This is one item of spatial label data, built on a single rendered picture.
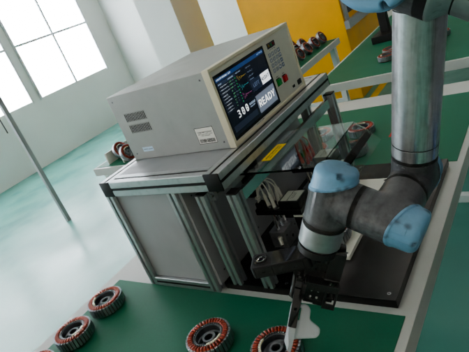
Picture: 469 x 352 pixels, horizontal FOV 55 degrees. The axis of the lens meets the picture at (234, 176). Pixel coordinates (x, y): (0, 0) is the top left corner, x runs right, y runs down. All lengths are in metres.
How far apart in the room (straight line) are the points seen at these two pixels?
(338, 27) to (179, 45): 1.71
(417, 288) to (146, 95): 0.81
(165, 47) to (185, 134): 4.14
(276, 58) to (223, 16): 6.29
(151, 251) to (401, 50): 0.94
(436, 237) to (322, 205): 0.55
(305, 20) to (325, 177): 4.23
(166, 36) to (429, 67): 4.65
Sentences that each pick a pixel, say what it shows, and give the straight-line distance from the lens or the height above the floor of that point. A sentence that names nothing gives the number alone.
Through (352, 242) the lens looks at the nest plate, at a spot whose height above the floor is 0.78.
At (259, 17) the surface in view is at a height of 1.09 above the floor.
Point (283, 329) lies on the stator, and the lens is 1.03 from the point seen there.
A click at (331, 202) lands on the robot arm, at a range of 0.73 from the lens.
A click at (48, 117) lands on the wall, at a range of 8.14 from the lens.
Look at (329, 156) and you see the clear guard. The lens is 1.03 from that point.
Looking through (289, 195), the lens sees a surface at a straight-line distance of 1.24.
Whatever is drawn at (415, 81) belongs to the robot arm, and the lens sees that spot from 0.73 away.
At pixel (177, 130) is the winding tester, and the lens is 1.22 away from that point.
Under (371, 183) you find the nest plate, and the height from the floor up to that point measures 0.78.
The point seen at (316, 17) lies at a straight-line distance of 4.85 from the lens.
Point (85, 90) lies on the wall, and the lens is 8.63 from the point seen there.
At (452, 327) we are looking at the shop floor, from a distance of 2.06.
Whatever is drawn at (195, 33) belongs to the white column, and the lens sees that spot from 5.26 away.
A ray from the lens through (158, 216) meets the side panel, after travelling 1.25.
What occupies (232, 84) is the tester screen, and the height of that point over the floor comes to 1.26.
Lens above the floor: 1.46
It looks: 21 degrees down
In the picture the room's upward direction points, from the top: 22 degrees counter-clockwise
